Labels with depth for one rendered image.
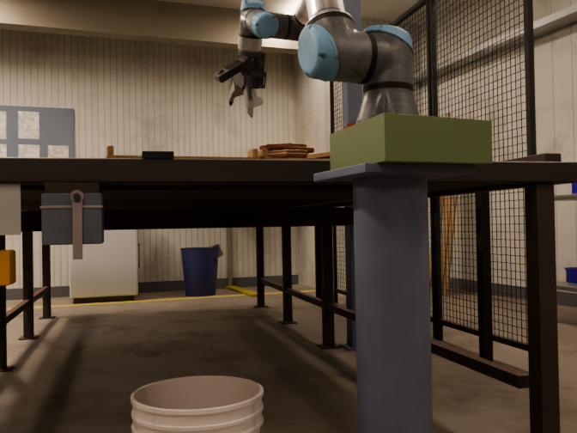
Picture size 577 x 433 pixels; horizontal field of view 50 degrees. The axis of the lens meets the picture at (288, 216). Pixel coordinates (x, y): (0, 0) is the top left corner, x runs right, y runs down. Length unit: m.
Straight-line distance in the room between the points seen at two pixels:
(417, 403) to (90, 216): 0.86
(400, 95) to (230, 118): 6.38
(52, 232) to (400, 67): 0.88
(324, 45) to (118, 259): 5.39
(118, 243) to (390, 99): 5.36
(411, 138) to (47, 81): 6.47
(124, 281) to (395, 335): 5.37
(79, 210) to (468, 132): 0.89
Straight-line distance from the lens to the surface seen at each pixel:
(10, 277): 1.56
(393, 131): 1.28
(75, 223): 1.53
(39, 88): 7.51
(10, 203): 1.58
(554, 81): 6.12
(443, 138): 1.35
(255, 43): 2.03
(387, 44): 1.46
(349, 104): 3.81
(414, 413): 1.45
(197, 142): 7.60
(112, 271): 6.60
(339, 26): 1.42
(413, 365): 1.42
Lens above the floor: 0.75
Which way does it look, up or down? 1 degrees up
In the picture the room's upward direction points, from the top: 1 degrees counter-clockwise
